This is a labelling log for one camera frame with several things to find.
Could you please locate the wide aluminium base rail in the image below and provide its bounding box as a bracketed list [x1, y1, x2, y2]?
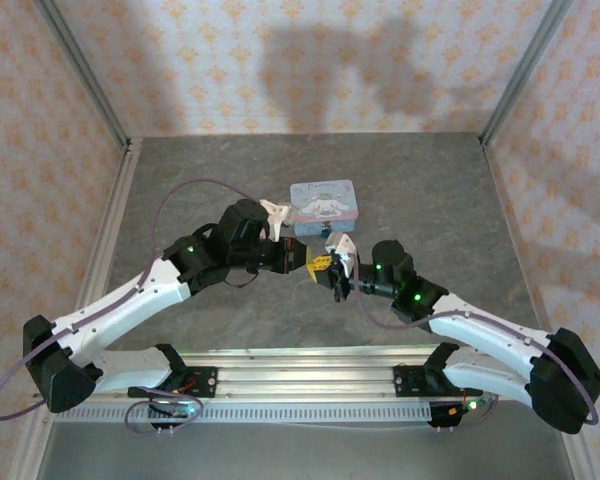
[32, 360, 531, 404]

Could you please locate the white slotted cable duct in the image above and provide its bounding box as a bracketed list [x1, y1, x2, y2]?
[54, 403, 434, 425]

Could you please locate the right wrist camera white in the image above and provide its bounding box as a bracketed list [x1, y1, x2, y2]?
[324, 231, 359, 279]

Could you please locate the aluminium frame leg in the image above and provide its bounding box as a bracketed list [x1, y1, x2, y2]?
[559, 427, 600, 480]
[8, 407, 56, 480]

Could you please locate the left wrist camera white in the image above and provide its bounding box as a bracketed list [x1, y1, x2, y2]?
[258, 198, 297, 240]

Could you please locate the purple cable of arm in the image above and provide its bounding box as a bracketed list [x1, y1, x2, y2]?
[355, 272, 600, 432]
[0, 178, 264, 437]

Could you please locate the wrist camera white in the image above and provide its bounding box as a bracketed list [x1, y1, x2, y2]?
[258, 198, 297, 240]
[324, 231, 359, 279]

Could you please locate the grey metal lower shelf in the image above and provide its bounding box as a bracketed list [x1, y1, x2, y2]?
[34, 422, 579, 480]

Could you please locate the pastel cartoon tin box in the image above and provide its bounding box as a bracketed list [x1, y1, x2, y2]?
[289, 179, 360, 238]

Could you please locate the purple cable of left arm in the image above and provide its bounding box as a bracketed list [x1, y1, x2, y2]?
[0, 178, 264, 437]

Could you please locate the narrow aluminium cross rail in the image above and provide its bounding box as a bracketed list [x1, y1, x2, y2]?
[177, 347, 449, 363]

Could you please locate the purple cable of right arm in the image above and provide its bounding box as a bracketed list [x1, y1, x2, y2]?
[355, 272, 600, 432]

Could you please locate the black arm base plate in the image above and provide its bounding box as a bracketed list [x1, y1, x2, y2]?
[393, 364, 464, 400]
[152, 366, 218, 400]

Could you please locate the small circuit board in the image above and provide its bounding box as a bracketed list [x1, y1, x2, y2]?
[149, 402, 201, 419]
[449, 397, 496, 419]

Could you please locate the aluminium side rail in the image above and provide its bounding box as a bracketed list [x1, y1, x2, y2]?
[477, 132, 551, 334]
[74, 138, 144, 329]

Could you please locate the aluminium frame post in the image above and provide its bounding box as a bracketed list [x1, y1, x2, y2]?
[479, 0, 576, 146]
[33, 0, 134, 149]

